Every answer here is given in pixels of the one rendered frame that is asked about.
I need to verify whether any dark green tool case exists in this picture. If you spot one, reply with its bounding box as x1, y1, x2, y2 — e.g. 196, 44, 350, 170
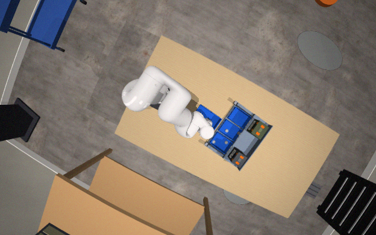
247, 119, 269, 139

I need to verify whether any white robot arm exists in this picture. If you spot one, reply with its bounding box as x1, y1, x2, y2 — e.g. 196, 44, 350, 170
122, 66, 214, 139

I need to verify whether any black tool case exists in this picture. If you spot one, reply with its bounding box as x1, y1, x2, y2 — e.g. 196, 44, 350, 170
228, 147, 247, 168

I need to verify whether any blue bin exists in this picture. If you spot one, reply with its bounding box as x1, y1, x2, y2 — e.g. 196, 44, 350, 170
219, 119, 242, 141
196, 105, 222, 130
210, 132, 233, 154
228, 107, 252, 129

